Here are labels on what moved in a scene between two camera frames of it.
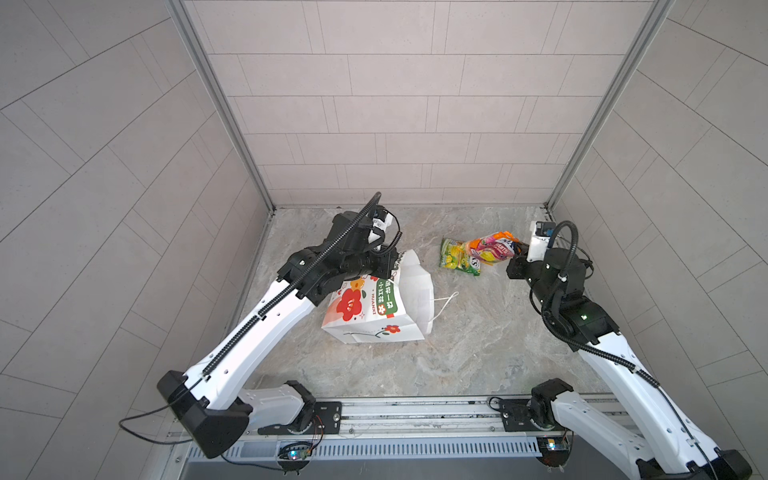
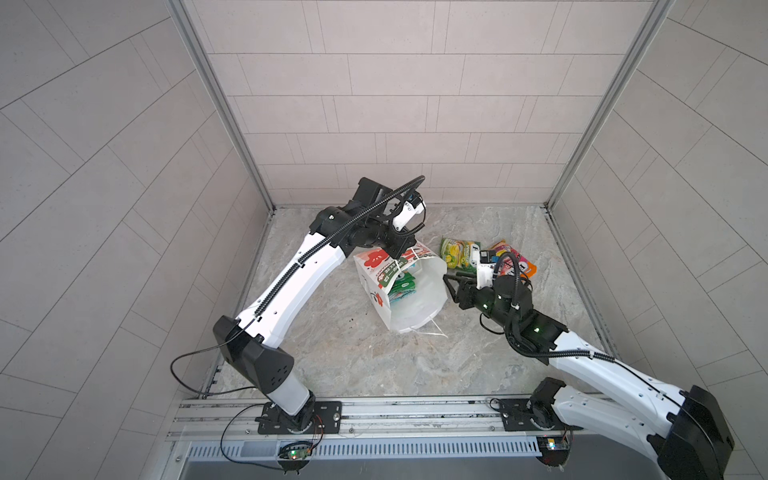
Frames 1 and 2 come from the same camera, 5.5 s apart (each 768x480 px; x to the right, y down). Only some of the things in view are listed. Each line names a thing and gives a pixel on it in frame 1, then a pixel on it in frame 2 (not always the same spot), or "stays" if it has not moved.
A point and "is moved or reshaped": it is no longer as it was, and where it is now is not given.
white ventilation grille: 502,449 stays
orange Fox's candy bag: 494,247 is moved or reshaped
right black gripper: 516,263 → 466,292
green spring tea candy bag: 459,255 stays
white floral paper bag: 378,309 is moved or reshaped
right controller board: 554,451 stays
